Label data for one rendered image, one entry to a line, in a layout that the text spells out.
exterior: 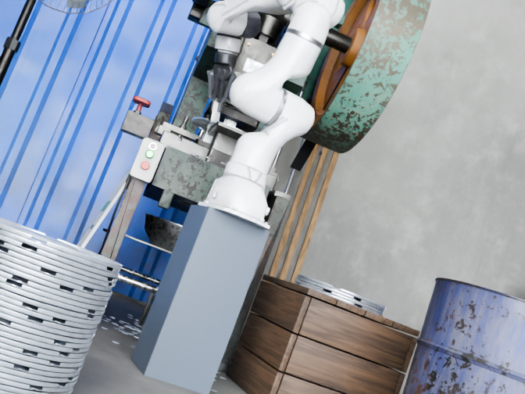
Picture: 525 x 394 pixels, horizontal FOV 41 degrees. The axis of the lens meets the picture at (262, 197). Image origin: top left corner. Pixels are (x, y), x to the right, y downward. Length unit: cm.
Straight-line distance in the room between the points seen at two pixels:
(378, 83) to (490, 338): 118
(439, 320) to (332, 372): 44
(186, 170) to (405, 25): 91
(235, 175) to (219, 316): 37
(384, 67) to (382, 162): 165
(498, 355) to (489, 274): 277
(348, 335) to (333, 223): 202
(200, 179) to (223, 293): 71
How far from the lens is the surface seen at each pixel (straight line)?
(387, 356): 211
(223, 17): 231
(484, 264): 439
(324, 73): 318
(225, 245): 182
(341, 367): 205
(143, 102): 245
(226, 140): 254
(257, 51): 273
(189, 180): 245
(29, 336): 121
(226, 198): 182
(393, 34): 255
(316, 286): 211
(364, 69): 253
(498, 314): 165
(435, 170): 426
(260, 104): 190
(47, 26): 395
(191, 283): 181
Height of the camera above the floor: 30
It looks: 7 degrees up
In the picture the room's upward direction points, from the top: 21 degrees clockwise
